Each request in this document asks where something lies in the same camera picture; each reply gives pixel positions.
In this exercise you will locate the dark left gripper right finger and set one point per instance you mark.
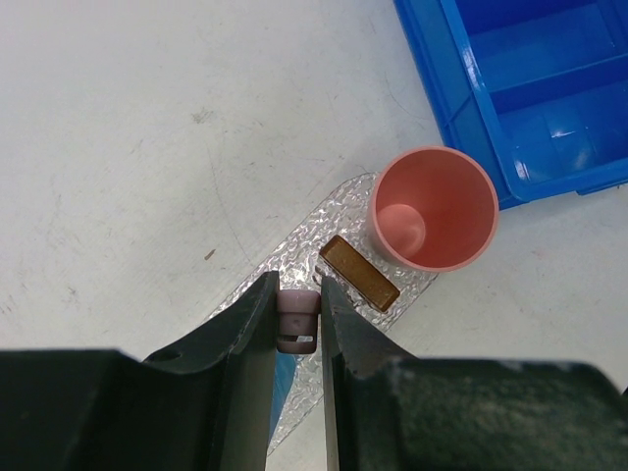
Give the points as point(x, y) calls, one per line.
point(386, 409)

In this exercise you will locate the blue plastic compartment bin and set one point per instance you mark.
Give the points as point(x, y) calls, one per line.
point(534, 91)

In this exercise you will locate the clear acrylic toothbrush holder rack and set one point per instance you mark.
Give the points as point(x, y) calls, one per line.
point(353, 268)

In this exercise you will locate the pink toothbrush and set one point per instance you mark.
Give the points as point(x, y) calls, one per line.
point(298, 311)

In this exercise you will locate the pink plastic cup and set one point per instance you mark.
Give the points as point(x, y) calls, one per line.
point(432, 209)

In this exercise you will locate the blue toothpaste tube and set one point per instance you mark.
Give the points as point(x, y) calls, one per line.
point(285, 367)

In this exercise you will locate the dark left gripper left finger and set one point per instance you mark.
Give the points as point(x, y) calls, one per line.
point(202, 402)

